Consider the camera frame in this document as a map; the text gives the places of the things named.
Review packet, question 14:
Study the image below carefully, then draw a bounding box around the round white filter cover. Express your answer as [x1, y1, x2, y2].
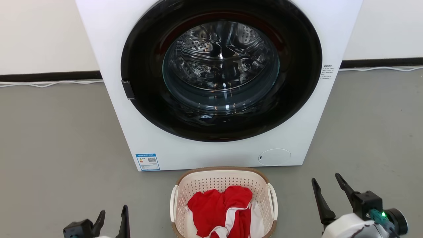
[258, 148, 291, 166]

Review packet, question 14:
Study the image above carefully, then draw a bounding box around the white floor cable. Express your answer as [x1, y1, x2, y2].
[0, 79, 104, 88]
[339, 66, 423, 72]

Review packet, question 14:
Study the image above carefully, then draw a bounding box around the red garment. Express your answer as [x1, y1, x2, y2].
[187, 186, 253, 238]

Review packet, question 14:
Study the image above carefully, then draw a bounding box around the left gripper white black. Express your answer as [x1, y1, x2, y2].
[62, 205, 131, 238]

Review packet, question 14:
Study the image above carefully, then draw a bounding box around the white text sticker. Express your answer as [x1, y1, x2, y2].
[320, 64, 335, 80]

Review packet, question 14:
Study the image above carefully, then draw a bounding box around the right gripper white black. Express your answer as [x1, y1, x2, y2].
[311, 173, 394, 238]

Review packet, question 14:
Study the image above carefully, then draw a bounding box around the cream perforated laundry basket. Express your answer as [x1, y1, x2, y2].
[170, 167, 278, 238]

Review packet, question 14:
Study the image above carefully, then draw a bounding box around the white garment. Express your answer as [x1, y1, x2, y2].
[184, 202, 265, 238]

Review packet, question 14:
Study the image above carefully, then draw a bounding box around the steel washer drum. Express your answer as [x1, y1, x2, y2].
[163, 20, 280, 111]

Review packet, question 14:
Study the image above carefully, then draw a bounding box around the black door latch handle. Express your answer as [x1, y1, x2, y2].
[121, 80, 136, 100]

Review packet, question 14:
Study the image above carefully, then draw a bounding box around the white front-load washing machine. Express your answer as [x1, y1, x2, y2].
[75, 0, 363, 172]

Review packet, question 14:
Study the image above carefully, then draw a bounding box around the black round washer door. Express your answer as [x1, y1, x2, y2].
[121, 0, 323, 142]

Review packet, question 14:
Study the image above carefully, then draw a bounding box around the black baseboard strip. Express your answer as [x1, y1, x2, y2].
[340, 58, 423, 69]
[0, 71, 102, 83]

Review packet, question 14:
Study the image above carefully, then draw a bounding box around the blue energy label sticker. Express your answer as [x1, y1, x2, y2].
[135, 153, 161, 172]

